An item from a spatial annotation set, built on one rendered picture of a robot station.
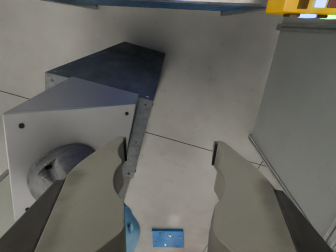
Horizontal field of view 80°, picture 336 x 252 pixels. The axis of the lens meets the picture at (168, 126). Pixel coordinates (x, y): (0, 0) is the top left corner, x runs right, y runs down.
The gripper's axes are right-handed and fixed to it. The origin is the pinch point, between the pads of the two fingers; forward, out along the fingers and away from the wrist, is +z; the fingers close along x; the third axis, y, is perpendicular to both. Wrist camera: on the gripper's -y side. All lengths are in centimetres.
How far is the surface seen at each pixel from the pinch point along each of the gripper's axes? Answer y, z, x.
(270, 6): -11.0, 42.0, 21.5
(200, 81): 32, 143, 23
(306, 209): 73, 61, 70
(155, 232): 209, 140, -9
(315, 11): -9.9, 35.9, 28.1
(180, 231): 205, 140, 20
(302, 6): -10.6, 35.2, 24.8
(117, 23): -5, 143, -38
